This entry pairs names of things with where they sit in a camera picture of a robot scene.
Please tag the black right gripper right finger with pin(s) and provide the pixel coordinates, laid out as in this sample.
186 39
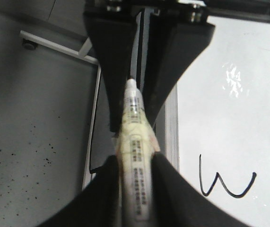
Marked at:
178 204

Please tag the black caster wheel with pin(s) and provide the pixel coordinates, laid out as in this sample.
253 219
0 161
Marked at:
29 45

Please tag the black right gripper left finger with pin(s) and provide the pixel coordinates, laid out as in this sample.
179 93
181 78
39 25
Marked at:
96 205

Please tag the white taped whiteboard marker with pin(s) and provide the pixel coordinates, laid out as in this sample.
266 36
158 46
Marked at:
136 144

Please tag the white whiteboard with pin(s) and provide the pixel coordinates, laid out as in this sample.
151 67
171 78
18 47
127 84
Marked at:
223 110

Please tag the grey whiteboard stand leg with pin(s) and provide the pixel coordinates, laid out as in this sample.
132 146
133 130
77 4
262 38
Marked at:
81 54

